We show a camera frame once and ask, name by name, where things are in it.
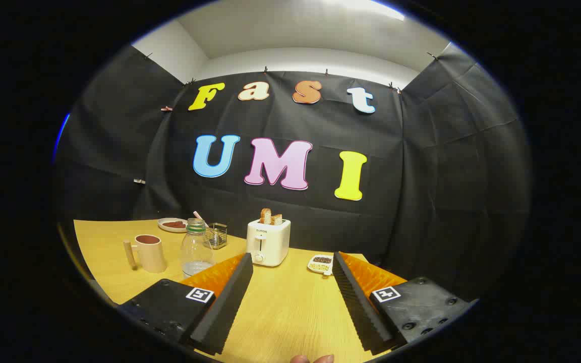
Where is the beige cup with wooden handle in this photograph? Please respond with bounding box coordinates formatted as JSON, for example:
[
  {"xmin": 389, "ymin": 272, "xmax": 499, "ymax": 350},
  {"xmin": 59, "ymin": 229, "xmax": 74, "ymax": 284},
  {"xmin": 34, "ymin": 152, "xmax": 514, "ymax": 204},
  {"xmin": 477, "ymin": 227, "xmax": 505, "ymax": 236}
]
[{"xmin": 123, "ymin": 234, "xmax": 168, "ymax": 274}]

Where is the small dish of grains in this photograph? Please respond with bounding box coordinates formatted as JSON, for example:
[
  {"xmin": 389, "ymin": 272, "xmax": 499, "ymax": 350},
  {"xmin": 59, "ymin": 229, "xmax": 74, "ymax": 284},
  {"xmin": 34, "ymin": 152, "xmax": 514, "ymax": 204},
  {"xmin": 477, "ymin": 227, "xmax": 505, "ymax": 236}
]
[{"xmin": 307, "ymin": 254, "xmax": 334, "ymax": 276}]

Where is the white toaster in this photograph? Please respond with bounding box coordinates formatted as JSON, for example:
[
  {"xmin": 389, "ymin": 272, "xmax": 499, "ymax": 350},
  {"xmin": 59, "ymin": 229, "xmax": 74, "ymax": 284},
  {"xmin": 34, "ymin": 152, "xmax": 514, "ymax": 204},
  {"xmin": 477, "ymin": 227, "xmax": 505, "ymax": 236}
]
[{"xmin": 246, "ymin": 218, "xmax": 292, "ymax": 267}]

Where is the wooden table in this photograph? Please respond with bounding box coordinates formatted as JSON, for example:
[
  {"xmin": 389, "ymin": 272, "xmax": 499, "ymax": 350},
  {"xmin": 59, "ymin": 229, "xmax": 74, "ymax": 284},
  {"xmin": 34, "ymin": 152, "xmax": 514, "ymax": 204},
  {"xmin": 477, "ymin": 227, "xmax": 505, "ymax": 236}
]
[{"xmin": 71, "ymin": 218, "xmax": 407, "ymax": 363}]

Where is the white plate with red sauce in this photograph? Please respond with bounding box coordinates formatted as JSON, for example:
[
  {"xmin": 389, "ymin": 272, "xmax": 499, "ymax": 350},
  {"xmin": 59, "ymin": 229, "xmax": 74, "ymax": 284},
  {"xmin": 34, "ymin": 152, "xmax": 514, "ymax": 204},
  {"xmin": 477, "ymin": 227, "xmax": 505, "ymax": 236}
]
[{"xmin": 157, "ymin": 218, "xmax": 189, "ymax": 233}]

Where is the clear plastic bottle green label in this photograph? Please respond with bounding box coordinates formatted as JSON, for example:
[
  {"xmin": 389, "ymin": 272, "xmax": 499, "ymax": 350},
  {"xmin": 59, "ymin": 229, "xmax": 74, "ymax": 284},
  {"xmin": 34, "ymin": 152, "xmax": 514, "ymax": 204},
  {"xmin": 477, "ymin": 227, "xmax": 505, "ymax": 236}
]
[{"xmin": 180, "ymin": 218, "xmax": 216, "ymax": 279}]

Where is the black backdrop cloth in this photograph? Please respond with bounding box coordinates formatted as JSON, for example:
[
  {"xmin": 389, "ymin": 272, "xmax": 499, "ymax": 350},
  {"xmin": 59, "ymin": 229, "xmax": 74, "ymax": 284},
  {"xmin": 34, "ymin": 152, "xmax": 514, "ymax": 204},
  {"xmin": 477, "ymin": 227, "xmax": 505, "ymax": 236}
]
[{"xmin": 53, "ymin": 43, "xmax": 531, "ymax": 303}]

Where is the wire mesh holder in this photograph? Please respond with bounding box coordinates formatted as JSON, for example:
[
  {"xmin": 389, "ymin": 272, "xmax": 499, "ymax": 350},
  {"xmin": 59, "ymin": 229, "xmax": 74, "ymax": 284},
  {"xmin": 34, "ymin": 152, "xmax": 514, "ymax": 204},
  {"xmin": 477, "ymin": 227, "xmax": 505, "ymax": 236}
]
[{"xmin": 205, "ymin": 222, "xmax": 228, "ymax": 250}]

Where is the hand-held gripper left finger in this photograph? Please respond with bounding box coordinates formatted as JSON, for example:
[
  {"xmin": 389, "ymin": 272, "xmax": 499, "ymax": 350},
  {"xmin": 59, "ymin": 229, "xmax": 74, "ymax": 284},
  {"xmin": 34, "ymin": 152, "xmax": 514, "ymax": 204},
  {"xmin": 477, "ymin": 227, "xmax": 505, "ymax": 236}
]
[{"xmin": 117, "ymin": 252, "xmax": 254, "ymax": 356}]

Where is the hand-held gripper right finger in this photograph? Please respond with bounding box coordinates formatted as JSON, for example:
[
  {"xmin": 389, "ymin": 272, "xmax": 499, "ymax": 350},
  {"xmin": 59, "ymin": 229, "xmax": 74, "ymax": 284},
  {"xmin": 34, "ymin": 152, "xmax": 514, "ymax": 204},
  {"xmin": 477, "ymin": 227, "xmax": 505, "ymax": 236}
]
[{"xmin": 332, "ymin": 251, "xmax": 473, "ymax": 356}]

